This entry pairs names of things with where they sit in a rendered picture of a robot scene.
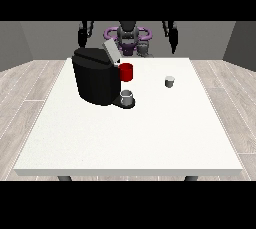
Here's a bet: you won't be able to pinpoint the small grey coffee pod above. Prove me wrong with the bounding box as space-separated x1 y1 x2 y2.
164 75 176 89

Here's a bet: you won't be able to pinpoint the black coffee machine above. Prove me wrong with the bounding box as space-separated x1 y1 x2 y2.
71 46 137 110

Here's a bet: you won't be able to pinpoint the small grey cup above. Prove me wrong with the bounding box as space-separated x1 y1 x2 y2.
119 89 134 107

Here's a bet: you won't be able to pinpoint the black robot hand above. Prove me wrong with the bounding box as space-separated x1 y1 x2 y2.
77 21 96 50
161 21 179 55

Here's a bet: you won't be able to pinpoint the red pod holder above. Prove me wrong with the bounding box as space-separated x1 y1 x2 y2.
118 62 135 83

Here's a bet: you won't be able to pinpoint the dark table leg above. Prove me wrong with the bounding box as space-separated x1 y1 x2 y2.
183 175 200 182
56 175 73 182

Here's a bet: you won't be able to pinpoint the grey robot trunk purple rings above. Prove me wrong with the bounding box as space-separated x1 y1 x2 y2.
102 21 155 59

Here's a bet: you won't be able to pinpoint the pale grey machine lid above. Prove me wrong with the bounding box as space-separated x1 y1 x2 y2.
101 38 122 65

